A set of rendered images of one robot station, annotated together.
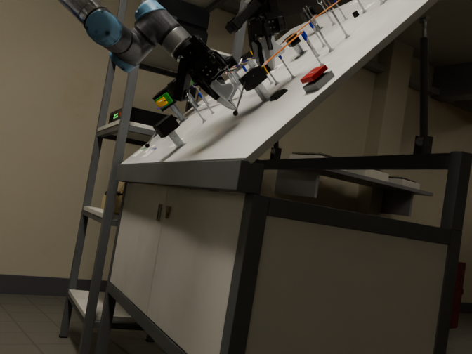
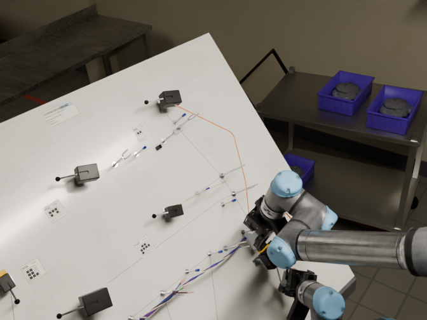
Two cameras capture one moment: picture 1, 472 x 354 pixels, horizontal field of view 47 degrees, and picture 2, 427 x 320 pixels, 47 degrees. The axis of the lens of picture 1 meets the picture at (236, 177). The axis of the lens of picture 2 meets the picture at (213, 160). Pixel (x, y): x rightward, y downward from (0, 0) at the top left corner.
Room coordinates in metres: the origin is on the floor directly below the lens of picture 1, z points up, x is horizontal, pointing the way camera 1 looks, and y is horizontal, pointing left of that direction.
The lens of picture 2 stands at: (1.85, 0.98, 2.28)
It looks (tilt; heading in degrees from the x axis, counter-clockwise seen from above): 36 degrees down; 255
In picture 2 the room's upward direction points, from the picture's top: 6 degrees counter-clockwise
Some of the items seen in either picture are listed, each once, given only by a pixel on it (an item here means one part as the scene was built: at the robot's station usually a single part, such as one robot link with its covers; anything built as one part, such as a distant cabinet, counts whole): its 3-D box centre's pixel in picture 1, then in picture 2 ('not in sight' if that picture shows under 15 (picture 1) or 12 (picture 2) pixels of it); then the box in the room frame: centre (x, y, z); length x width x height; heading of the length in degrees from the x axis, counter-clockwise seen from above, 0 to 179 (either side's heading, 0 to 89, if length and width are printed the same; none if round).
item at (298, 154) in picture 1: (318, 161); not in sight; (4.39, -0.65, 1.26); 0.39 x 0.37 x 0.10; 124
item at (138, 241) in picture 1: (137, 240); not in sight; (1.91, 0.31, 0.60); 0.55 x 0.02 x 0.39; 24
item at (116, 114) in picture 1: (150, 123); not in sight; (2.50, 0.43, 1.09); 0.35 x 0.33 x 0.07; 24
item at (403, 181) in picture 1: (397, 182); not in sight; (4.97, -1.49, 1.25); 0.33 x 0.31 x 0.08; 124
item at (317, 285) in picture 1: (246, 261); not in sight; (1.78, -0.08, 0.60); 1.17 x 0.58 x 0.40; 24
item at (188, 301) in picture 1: (189, 265); not in sight; (1.40, 0.08, 0.60); 0.55 x 0.03 x 0.39; 24
